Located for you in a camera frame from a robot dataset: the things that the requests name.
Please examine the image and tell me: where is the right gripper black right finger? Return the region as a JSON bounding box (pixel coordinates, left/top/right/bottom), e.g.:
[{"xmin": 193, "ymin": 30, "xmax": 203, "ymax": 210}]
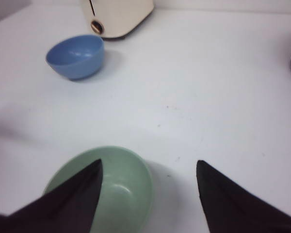
[{"xmin": 196, "ymin": 160, "xmax": 291, "ymax": 233}]

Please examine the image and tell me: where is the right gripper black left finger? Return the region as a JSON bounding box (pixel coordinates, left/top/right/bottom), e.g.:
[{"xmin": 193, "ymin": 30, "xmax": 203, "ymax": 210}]
[{"xmin": 0, "ymin": 159, "xmax": 103, "ymax": 233}]

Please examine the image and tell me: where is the green bowl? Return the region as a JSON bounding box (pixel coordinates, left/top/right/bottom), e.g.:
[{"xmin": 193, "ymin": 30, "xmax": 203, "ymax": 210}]
[{"xmin": 44, "ymin": 146, "xmax": 154, "ymax": 233}]

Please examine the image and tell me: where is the blue bowl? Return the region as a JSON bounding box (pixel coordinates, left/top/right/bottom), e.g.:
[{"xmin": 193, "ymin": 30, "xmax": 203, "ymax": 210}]
[{"xmin": 46, "ymin": 34, "xmax": 105, "ymax": 81}]

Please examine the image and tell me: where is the white two-slot toaster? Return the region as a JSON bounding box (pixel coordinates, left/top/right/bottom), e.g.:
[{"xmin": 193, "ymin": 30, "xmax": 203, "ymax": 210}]
[{"xmin": 80, "ymin": 0, "xmax": 154, "ymax": 40}]

